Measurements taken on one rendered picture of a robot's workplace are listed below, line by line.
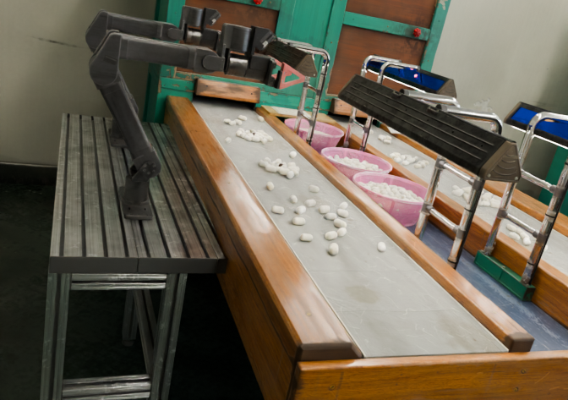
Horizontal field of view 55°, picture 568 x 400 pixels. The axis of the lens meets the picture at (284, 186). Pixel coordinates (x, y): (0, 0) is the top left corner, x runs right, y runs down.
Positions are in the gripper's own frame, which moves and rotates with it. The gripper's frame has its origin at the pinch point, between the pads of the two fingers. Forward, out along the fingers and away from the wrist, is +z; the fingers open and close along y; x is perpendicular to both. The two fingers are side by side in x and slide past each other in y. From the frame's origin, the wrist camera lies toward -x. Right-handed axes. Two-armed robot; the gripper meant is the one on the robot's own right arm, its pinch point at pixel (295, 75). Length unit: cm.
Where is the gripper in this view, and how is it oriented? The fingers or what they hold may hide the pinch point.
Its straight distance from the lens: 150.1
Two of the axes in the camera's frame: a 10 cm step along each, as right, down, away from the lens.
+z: 9.2, 0.8, 3.8
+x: -2.1, 9.3, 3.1
